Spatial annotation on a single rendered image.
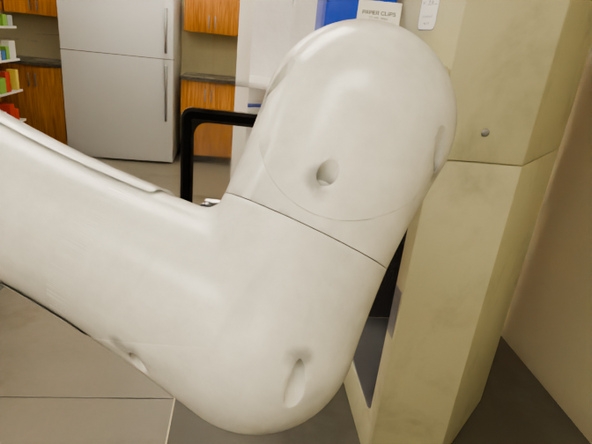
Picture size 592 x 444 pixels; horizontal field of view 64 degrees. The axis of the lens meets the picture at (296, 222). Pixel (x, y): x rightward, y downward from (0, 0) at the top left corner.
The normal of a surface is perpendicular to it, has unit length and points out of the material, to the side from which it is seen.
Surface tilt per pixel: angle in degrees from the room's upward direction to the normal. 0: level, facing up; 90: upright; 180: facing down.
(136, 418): 0
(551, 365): 90
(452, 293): 90
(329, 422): 0
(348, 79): 61
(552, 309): 90
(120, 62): 90
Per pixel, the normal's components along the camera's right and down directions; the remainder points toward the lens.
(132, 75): 0.10, 0.37
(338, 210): 0.19, 0.07
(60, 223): -0.09, -0.32
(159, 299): -0.25, -0.17
